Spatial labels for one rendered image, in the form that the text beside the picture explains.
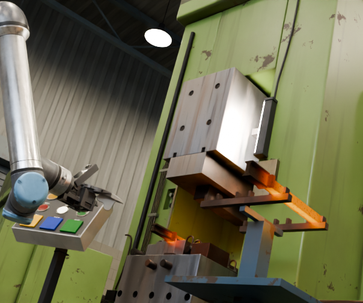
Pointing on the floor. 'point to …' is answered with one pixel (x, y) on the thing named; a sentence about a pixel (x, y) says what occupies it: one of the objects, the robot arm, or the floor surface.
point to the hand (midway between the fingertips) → (110, 202)
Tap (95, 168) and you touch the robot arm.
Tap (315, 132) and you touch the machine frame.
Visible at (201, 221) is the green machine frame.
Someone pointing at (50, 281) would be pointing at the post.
